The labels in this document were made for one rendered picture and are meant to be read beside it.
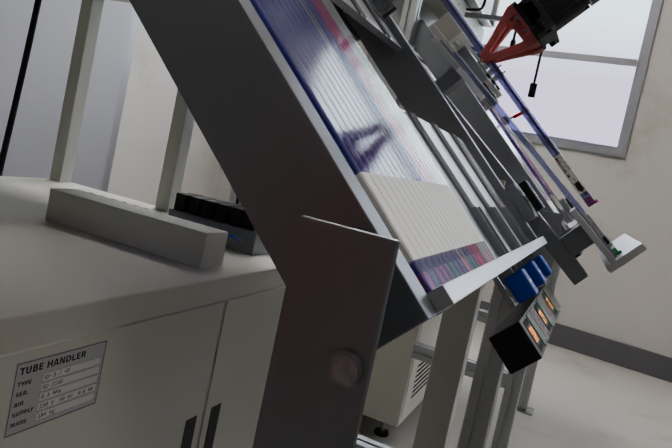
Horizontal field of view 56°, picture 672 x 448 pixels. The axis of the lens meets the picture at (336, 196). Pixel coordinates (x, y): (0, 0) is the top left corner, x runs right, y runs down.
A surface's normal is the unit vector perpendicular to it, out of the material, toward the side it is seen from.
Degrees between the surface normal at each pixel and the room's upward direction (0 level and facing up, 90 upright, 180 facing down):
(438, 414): 90
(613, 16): 90
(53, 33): 90
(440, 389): 90
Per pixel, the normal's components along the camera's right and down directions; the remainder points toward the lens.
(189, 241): -0.38, -0.02
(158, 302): 0.90, 0.22
